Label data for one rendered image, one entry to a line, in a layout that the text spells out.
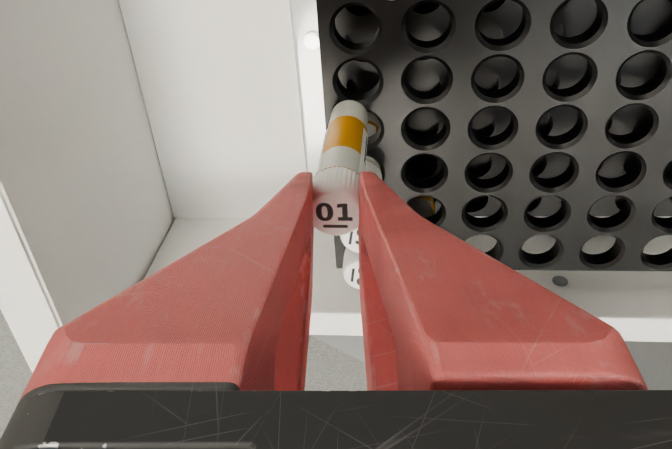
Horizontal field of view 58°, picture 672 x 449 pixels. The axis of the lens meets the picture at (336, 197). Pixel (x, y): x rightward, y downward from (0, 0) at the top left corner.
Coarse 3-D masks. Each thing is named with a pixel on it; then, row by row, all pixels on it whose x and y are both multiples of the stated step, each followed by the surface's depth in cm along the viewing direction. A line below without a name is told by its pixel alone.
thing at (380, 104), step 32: (320, 0) 15; (352, 0) 15; (384, 0) 15; (320, 32) 15; (384, 32) 15; (384, 64) 16; (352, 96) 17; (384, 96) 16; (384, 128) 17; (384, 160) 17
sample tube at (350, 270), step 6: (348, 252) 18; (354, 252) 18; (348, 258) 18; (354, 258) 18; (348, 264) 18; (354, 264) 18; (342, 270) 18; (348, 270) 18; (354, 270) 18; (348, 276) 18; (354, 276) 18; (348, 282) 18; (354, 282) 18
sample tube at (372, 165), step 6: (372, 114) 20; (372, 120) 19; (378, 120) 20; (372, 126) 19; (378, 126) 19; (372, 132) 19; (366, 156) 17; (366, 162) 17; (372, 162) 17; (366, 168) 17; (372, 168) 17; (378, 168) 17; (378, 174) 17
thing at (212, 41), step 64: (128, 0) 22; (192, 0) 22; (256, 0) 21; (192, 64) 23; (256, 64) 23; (192, 128) 25; (256, 128) 24; (192, 192) 26; (256, 192) 26; (320, 256) 24; (320, 320) 22; (640, 320) 21
